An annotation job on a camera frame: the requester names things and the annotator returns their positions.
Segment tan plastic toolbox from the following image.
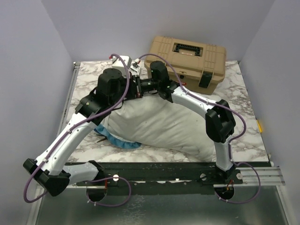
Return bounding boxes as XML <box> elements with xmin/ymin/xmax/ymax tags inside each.
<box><xmin>149</xmin><ymin>36</ymin><xmax>226</xmax><ymax>95</ymax></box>

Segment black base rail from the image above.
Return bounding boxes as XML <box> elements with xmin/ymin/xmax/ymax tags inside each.
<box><xmin>70</xmin><ymin>160</ymin><xmax>253</xmax><ymax>196</ymax></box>

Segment yellow handled pliers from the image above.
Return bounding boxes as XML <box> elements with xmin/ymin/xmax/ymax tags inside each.
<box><xmin>96</xmin><ymin>135</ymin><xmax>107</xmax><ymax>143</ymax></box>

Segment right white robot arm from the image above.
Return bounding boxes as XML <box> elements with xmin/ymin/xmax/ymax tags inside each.
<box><xmin>134</xmin><ymin>61</ymin><xmax>236</xmax><ymax>183</ymax></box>

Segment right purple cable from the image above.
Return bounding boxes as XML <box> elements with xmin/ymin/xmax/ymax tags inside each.
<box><xmin>137</xmin><ymin>53</ymin><xmax>262</xmax><ymax>205</ymax></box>

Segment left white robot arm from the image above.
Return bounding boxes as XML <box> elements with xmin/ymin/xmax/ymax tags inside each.
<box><xmin>23</xmin><ymin>68</ymin><xmax>130</xmax><ymax>196</ymax></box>

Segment white pillow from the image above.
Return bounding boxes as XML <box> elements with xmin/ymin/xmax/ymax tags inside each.
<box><xmin>102</xmin><ymin>95</ymin><xmax>215</xmax><ymax>162</ymax></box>

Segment white pillowcase blue trim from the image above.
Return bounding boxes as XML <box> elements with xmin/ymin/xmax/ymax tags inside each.
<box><xmin>94</xmin><ymin>112</ymin><xmax>142</xmax><ymax>150</ymax></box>

